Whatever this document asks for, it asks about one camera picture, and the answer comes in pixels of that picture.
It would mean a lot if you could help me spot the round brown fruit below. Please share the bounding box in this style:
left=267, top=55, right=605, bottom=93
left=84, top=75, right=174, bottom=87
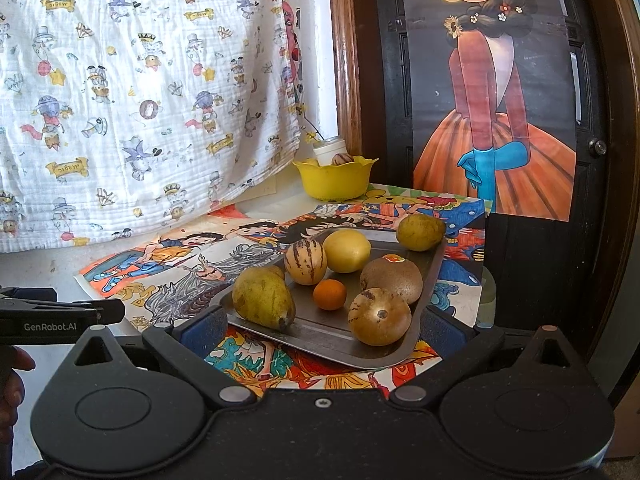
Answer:
left=348, top=287, right=412, bottom=347

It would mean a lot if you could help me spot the grey metal tray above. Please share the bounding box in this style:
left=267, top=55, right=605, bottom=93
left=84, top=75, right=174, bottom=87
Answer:
left=207, top=224, right=448, bottom=371

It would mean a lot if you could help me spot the black door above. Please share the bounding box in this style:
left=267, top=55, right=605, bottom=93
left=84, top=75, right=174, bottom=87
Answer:
left=350, top=0, right=608, bottom=331

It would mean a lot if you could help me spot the elongated yellow-green pear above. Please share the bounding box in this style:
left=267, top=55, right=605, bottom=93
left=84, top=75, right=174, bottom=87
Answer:
left=231, top=266, right=297, bottom=332

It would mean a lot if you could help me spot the round green pear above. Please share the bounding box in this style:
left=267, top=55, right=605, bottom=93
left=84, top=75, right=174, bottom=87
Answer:
left=396, top=214, right=447, bottom=252

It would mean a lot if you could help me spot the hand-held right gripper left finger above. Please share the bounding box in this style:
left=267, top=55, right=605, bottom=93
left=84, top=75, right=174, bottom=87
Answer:
left=62, top=304, right=258, bottom=408

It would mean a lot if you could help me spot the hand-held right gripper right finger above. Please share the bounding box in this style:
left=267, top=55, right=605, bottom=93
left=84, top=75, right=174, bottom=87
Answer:
left=389, top=304, right=588, bottom=407

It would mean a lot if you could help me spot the dry yellow flower twig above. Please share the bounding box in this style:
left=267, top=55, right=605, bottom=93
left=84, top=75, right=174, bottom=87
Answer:
left=300, top=105, right=326, bottom=143

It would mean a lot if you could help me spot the wall poster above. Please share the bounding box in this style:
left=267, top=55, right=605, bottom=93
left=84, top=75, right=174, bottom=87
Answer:
left=400, top=0, right=578, bottom=222

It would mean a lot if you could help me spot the person's left hand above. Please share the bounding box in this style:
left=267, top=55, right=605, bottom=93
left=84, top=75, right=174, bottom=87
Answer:
left=0, top=346, right=37, bottom=443

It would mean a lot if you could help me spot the yellow flower-shaped bowl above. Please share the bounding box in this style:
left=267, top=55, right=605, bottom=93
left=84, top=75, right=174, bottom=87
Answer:
left=292, top=156, right=379, bottom=201

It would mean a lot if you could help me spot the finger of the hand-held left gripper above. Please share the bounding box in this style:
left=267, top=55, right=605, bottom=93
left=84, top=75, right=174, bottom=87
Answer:
left=75, top=298, right=126, bottom=325
left=0, top=287, right=57, bottom=303

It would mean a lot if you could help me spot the white cup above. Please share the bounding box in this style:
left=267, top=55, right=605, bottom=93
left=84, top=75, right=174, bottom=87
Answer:
left=313, top=135, right=347, bottom=166

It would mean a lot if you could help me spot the yellow lemon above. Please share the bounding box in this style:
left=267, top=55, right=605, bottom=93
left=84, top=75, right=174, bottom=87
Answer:
left=321, top=229, right=372, bottom=274

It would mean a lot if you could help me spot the orange mandarin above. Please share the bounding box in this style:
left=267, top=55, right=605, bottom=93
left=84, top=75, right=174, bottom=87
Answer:
left=313, top=279, right=348, bottom=311

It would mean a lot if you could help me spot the colourful cartoon printed mat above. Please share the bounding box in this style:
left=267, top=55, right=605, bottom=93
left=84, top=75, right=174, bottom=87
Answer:
left=74, top=184, right=493, bottom=401

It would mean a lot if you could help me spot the white cartoon printed blanket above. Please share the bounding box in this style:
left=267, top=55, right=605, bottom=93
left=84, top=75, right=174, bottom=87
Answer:
left=0, top=0, right=306, bottom=253

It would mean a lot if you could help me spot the striped pepino melon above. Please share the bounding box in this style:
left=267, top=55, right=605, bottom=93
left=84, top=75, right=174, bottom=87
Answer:
left=284, top=238, right=328, bottom=287

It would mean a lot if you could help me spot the brown kiwi with sticker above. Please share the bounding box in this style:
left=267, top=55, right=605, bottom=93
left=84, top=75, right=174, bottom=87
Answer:
left=360, top=255, right=424, bottom=305

